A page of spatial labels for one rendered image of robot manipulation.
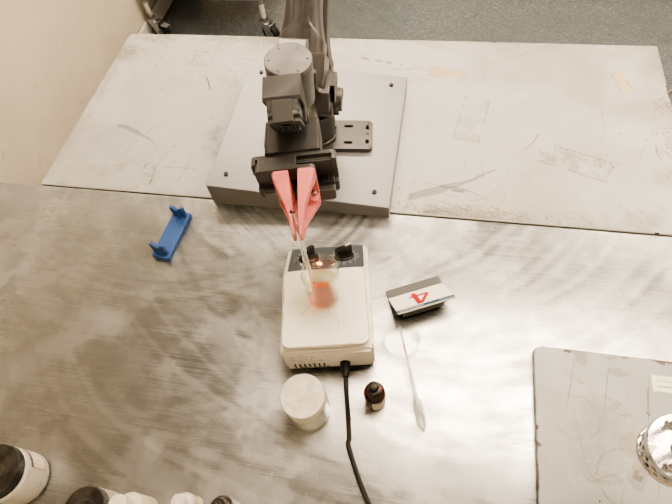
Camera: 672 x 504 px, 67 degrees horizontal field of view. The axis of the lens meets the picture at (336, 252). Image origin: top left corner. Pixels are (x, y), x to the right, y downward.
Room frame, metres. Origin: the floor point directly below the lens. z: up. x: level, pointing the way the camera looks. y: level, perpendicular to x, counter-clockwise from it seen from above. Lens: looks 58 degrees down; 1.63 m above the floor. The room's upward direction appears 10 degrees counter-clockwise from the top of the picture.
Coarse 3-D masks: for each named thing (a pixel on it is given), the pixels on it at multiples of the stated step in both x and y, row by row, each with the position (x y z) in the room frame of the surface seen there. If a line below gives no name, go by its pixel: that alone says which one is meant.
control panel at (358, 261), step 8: (320, 248) 0.45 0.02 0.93; (328, 248) 0.45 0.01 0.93; (352, 248) 0.44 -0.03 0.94; (360, 248) 0.43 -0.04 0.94; (296, 256) 0.44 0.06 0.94; (360, 256) 0.41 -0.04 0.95; (296, 264) 0.41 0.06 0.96; (344, 264) 0.39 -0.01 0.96; (352, 264) 0.39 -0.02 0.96; (360, 264) 0.39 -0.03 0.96
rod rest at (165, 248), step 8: (176, 208) 0.59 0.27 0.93; (176, 216) 0.59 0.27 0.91; (184, 216) 0.58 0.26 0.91; (168, 224) 0.57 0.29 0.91; (176, 224) 0.57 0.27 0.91; (184, 224) 0.56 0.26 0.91; (168, 232) 0.55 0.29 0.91; (176, 232) 0.55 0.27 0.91; (184, 232) 0.55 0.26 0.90; (160, 240) 0.54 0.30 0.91; (168, 240) 0.54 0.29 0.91; (176, 240) 0.53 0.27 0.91; (152, 248) 0.51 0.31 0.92; (160, 248) 0.51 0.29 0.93; (168, 248) 0.52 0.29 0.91; (176, 248) 0.52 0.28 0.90; (160, 256) 0.50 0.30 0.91; (168, 256) 0.50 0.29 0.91
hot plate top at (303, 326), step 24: (288, 288) 0.36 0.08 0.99; (360, 288) 0.33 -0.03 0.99; (288, 312) 0.32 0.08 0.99; (312, 312) 0.31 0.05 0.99; (336, 312) 0.30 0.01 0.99; (360, 312) 0.30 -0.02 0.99; (288, 336) 0.28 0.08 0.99; (312, 336) 0.28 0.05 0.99; (336, 336) 0.27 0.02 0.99; (360, 336) 0.26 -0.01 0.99
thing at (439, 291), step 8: (432, 288) 0.35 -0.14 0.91; (440, 288) 0.35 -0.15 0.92; (408, 296) 0.35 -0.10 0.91; (416, 296) 0.34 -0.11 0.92; (424, 296) 0.34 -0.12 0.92; (432, 296) 0.33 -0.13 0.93; (440, 296) 0.33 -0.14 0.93; (400, 304) 0.33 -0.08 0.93; (408, 304) 0.32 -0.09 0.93; (416, 304) 0.32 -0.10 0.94
